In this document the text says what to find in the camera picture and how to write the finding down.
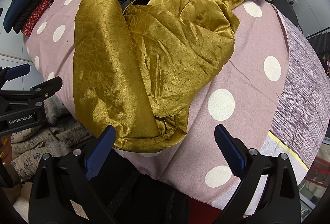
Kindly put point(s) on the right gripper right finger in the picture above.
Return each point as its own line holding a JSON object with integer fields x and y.
{"x": 279, "y": 202}

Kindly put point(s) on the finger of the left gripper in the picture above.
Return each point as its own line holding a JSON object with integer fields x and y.
{"x": 49, "y": 86}
{"x": 11, "y": 73}

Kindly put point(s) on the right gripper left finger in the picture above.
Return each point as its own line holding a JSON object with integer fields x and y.
{"x": 61, "y": 190}

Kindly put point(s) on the golden satin jacket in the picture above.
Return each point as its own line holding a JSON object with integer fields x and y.
{"x": 138, "y": 65}

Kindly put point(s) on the floral fur-trimmed clothes pile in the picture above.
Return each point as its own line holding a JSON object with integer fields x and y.
{"x": 58, "y": 136}

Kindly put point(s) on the red patterned folded garment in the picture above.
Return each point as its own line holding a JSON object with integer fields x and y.
{"x": 29, "y": 22}

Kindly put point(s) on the purple striped blanket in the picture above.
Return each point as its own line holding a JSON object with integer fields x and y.
{"x": 302, "y": 115}

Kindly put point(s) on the pink polka dot bedsheet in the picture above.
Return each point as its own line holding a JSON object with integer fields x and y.
{"x": 243, "y": 97}

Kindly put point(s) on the black round stool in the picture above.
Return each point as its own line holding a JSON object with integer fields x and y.
{"x": 287, "y": 10}

